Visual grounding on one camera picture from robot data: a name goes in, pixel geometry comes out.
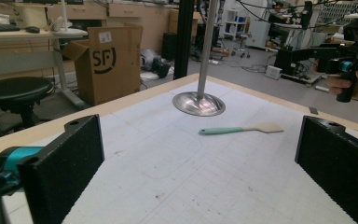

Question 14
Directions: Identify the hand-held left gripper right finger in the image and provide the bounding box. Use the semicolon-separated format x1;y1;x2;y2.
294;115;358;224

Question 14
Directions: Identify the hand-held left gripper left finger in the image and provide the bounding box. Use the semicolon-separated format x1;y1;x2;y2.
16;114;105;224

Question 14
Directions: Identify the wooden spatula with green handle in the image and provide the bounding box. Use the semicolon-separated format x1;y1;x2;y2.
198;121;285;136

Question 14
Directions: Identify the white power adapter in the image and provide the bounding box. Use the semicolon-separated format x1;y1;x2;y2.
264;64;283;80

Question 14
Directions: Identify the black round stool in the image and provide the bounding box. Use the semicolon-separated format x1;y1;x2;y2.
0;76;56;129

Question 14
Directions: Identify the brown cardboard box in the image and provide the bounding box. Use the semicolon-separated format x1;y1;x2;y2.
62;23;144;106

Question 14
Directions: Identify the grey desk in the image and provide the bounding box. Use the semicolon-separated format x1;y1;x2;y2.
0;27;90;110

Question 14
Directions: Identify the white grid mat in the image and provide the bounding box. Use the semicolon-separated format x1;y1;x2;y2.
0;79;358;224

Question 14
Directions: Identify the white desk lamp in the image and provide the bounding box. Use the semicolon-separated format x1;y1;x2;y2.
51;0;89;37

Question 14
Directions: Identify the black computer mouse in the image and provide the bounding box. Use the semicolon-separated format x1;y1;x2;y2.
24;25;41;35

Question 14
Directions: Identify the metal stand with round base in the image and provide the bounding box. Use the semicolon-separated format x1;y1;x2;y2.
172;0;227;118

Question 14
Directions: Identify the black metal post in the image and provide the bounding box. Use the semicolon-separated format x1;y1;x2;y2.
172;0;196;80

